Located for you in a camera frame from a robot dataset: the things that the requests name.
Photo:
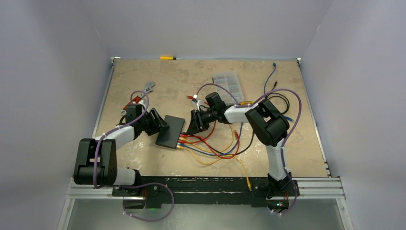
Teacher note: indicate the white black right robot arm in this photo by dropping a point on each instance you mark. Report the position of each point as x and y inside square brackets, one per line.
[267, 123]

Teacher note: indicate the aluminium frame rail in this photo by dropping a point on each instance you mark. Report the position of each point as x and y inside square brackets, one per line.
[309, 188]

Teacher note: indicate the red handled adjustable wrench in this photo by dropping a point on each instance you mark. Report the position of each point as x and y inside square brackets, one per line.
[147, 89]

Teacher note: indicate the black yellow pliers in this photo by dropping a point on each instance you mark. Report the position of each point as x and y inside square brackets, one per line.
[246, 103]

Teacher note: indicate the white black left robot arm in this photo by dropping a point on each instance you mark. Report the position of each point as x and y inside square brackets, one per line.
[96, 162]

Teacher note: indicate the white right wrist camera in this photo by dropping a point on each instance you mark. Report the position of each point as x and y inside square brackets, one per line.
[196, 101]

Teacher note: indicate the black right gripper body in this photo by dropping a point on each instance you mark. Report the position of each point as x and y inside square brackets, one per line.
[207, 117]

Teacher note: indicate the yellow handled screwdriver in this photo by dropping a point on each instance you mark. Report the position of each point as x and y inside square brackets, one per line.
[169, 58]

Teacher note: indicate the clear plastic parts box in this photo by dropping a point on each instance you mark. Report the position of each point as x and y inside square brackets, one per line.
[228, 80]

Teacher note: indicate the black network switch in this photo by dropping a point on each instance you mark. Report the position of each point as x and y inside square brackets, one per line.
[168, 136]

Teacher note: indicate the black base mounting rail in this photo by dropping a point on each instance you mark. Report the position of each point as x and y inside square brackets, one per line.
[253, 191]

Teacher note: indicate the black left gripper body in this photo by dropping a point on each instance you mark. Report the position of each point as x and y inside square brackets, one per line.
[149, 124]

